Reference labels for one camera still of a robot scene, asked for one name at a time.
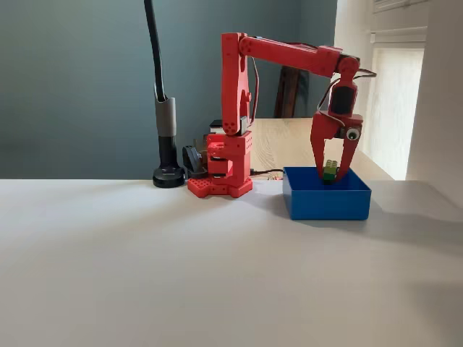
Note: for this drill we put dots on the green lego block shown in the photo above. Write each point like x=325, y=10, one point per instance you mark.
x=330, y=170

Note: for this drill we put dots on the blue plastic box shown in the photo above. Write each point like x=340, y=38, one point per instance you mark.
x=325, y=206

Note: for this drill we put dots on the black table clamp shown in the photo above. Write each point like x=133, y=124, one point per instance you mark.
x=191, y=159

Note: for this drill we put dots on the light wooden table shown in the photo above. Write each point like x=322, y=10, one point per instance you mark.
x=282, y=144

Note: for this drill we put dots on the googly eye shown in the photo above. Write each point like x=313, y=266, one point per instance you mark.
x=352, y=134

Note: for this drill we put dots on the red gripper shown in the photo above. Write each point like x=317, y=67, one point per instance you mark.
x=327, y=126

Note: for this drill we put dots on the dark wooden frame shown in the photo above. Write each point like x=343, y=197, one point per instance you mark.
x=289, y=94

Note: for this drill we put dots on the white window blind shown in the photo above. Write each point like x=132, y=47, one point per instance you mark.
x=394, y=108

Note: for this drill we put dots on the black round object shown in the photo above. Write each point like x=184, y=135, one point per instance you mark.
x=164, y=115

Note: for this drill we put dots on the red robot arm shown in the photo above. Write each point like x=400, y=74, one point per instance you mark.
x=231, y=90

